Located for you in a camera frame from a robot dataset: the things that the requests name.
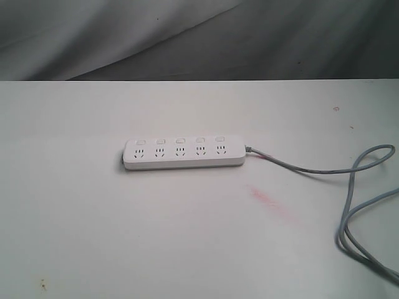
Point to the grey backdrop cloth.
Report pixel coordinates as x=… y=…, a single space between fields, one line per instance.
x=198 y=40

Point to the white five-outlet power strip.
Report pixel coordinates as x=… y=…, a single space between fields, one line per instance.
x=183 y=152

